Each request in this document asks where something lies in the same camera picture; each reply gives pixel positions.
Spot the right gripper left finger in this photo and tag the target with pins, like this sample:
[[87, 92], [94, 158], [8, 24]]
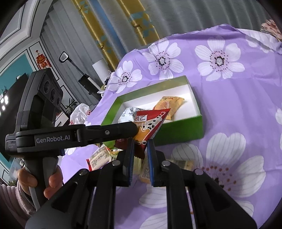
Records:
[[87, 200]]

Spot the person's left hand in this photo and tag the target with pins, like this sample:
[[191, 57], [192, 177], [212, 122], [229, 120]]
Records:
[[27, 180]]

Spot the pink sleeve forearm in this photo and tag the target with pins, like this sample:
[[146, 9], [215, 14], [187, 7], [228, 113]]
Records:
[[16, 203]]

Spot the silver white snack packet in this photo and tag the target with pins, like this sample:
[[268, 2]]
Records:
[[129, 114]]

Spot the folded pink blue cloths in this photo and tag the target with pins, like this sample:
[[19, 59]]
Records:
[[270, 27]]

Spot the potted plant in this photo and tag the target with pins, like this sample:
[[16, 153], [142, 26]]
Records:
[[71, 106]]

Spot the beige red-edged snack packet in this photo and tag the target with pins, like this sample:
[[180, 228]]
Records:
[[99, 158]]

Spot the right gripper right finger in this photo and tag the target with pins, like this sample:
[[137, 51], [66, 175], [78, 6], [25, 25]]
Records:
[[194, 199]]

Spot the purple floral tablecloth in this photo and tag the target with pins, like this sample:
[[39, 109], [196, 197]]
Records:
[[229, 123]]

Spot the white plastic bag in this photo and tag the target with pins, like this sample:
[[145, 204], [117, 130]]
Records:
[[80, 114]]

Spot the yellow biscuit packet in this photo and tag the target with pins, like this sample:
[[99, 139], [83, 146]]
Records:
[[169, 102]]

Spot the yellow blue patterned curtain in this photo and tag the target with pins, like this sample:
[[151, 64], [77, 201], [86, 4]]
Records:
[[117, 27]]

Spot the grey curtain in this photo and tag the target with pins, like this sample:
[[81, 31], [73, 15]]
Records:
[[64, 30]]

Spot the green cardboard box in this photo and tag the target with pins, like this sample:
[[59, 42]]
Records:
[[187, 122]]

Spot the black television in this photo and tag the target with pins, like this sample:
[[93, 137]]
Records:
[[9, 111]]

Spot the red triangular snack packet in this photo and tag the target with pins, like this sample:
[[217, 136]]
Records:
[[148, 123]]

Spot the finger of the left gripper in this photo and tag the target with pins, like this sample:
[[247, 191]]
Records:
[[104, 133]]

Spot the green cream snack packet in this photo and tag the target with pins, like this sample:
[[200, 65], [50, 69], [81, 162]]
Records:
[[141, 166]]

